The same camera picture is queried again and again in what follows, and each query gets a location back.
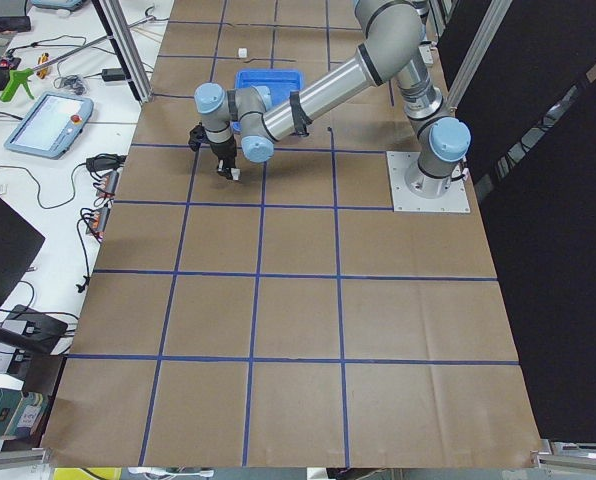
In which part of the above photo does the blue plastic tray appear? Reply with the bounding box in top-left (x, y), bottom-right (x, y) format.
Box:
top-left (226, 69), bottom-right (304, 134)

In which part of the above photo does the aluminium frame post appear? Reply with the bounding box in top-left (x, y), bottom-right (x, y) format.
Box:
top-left (92, 0), bottom-right (152, 104)

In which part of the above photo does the teach pendant tablet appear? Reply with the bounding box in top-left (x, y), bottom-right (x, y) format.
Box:
top-left (3, 91), bottom-right (94, 159)

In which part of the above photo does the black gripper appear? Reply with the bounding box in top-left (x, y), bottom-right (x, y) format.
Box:
top-left (188, 124), bottom-right (238, 179)

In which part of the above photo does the green handled reacher grabber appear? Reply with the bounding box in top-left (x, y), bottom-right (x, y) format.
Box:
top-left (0, 1), bottom-right (169, 102)

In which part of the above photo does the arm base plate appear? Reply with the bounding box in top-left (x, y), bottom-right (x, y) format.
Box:
top-left (386, 151), bottom-right (471, 214)

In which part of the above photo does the wooden chopstick pair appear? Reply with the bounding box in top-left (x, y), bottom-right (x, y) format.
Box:
top-left (130, 22), bottom-right (164, 43)

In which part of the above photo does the yellow metal tool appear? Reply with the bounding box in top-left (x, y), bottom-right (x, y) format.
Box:
top-left (34, 52), bottom-right (50, 79)

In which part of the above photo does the black power adapter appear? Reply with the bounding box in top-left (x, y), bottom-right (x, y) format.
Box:
top-left (100, 68), bottom-right (126, 82)

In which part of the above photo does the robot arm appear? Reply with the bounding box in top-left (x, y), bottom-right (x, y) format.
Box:
top-left (188, 0), bottom-right (471, 199)

